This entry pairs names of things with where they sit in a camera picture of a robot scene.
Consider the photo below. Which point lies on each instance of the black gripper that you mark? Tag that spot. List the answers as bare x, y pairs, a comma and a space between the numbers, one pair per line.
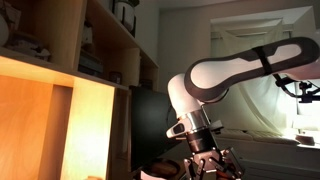
207, 161

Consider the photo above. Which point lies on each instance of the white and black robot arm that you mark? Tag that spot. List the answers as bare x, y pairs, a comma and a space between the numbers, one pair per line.
226, 71

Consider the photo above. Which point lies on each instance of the round dark-rimmed bowl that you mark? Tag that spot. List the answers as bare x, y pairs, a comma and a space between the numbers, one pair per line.
163, 169

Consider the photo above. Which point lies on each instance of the white window cushion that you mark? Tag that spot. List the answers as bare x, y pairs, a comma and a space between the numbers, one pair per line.
266, 136

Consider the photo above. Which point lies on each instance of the black computer monitor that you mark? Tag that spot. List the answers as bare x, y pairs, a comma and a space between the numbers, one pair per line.
146, 126

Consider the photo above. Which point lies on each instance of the wooden shelf unit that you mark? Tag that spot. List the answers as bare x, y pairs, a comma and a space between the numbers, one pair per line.
90, 126

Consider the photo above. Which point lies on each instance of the small dark jar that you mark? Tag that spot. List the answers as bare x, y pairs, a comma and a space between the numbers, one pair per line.
115, 77

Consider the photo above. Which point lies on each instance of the white window curtain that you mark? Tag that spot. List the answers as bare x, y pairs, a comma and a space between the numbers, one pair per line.
240, 36

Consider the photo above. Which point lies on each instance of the dark stack of books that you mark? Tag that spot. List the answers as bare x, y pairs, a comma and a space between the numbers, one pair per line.
90, 65

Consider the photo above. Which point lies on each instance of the white plant pot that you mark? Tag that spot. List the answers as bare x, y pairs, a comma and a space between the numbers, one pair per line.
124, 15

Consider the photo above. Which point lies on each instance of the white figurine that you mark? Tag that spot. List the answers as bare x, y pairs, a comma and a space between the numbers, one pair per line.
87, 36

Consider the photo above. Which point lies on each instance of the grey clutter pile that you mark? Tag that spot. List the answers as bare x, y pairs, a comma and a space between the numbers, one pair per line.
26, 46

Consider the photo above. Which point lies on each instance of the white round vase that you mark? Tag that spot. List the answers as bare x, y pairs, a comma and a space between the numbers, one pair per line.
2, 31

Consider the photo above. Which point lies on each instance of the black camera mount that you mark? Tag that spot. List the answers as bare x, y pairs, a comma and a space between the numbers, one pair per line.
305, 96

